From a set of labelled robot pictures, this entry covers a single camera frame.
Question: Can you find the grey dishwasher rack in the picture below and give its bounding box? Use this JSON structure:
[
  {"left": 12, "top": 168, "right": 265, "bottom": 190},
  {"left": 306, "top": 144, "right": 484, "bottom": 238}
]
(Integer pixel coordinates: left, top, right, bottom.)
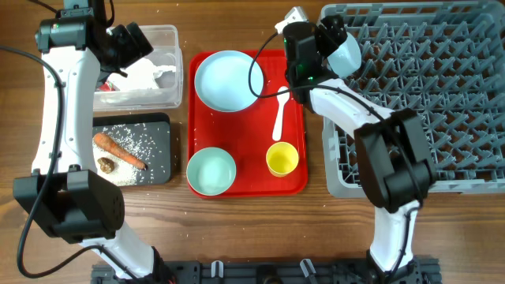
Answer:
[{"left": 320, "top": 1, "right": 504, "bottom": 194}]

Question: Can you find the small light blue bowl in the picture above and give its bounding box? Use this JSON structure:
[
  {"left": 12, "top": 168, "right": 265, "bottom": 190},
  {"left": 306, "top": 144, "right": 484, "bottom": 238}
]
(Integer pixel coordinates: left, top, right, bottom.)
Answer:
[{"left": 327, "top": 32, "right": 362, "bottom": 78}]

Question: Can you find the yellow plastic cup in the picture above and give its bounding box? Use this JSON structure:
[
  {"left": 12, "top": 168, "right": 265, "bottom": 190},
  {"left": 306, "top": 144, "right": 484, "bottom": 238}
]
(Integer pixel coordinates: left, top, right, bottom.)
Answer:
[{"left": 266, "top": 142, "right": 299, "bottom": 178}]

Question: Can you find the red snack wrapper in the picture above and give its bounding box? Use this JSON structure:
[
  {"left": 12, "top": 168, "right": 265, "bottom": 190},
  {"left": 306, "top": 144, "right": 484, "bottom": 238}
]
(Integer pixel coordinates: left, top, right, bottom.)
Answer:
[{"left": 96, "top": 82, "right": 114, "bottom": 92}]

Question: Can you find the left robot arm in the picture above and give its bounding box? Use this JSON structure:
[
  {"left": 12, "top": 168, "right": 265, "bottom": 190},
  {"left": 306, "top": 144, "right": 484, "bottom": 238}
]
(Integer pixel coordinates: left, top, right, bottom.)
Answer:
[{"left": 13, "top": 0, "right": 177, "bottom": 283}]

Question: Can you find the orange carrot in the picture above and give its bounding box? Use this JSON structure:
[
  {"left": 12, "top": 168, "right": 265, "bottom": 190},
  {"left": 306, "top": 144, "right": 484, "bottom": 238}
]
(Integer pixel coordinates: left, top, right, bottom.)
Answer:
[{"left": 93, "top": 133, "right": 147, "bottom": 170}]

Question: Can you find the clear plastic waste bin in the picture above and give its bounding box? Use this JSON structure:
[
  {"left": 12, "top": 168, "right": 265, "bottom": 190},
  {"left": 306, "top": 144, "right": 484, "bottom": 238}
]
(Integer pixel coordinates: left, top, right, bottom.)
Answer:
[{"left": 93, "top": 24, "right": 184, "bottom": 112}]

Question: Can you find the large light blue plate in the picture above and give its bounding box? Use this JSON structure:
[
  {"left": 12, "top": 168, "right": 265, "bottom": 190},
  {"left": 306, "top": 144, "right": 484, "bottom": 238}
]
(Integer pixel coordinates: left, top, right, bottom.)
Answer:
[{"left": 194, "top": 50, "right": 264, "bottom": 112}]

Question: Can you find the black waste tray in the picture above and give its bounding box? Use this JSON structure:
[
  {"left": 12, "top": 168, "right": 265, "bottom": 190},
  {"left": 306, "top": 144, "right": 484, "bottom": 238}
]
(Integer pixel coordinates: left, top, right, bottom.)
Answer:
[{"left": 92, "top": 113, "right": 172, "bottom": 186}]

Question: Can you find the white plastic spoon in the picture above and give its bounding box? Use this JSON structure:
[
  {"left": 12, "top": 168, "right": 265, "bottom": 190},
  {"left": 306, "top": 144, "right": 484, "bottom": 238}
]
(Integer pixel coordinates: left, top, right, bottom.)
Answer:
[{"left": 272, "top": 86, "right": 290, "bottom": 141}]

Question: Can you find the brown mushroom piece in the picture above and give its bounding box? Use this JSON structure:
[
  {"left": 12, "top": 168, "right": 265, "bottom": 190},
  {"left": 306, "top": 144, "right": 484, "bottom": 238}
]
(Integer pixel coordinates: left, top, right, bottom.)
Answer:
[{"left": 97, "top": 157, "right": 115, "bottom": 174}]

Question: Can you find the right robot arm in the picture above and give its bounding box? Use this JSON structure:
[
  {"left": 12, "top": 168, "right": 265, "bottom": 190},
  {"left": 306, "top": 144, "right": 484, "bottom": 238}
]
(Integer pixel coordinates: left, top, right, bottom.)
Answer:
[{"left": 275, "top": 15, "right": 436, "bottom": 283}]

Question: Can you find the white rice pile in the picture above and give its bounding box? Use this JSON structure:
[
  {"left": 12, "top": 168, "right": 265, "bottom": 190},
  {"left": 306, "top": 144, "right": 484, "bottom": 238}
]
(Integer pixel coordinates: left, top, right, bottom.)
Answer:
[{"left": 92, "top": 123, "right": 156, "bottom": 186}]

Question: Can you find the red serving tray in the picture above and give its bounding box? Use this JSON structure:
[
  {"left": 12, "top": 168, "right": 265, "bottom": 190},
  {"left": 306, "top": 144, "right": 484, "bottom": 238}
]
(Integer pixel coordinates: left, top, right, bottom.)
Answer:
[{"left": 188, "top": 51, "right": 309, "bottom": 198}]

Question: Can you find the white napkin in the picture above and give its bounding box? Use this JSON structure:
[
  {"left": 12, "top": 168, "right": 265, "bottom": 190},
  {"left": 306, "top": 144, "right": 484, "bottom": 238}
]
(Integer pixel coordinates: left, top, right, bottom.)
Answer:
[{"left": 107, "top": 58, "right": 177, "bottom": 92}]

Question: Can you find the light green bowl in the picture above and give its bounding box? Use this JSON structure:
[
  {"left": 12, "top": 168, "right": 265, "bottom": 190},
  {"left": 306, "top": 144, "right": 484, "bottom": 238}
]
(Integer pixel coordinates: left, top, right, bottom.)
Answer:
[{"left": 186, "top": 147, "right": 237, "bottom": 196}]

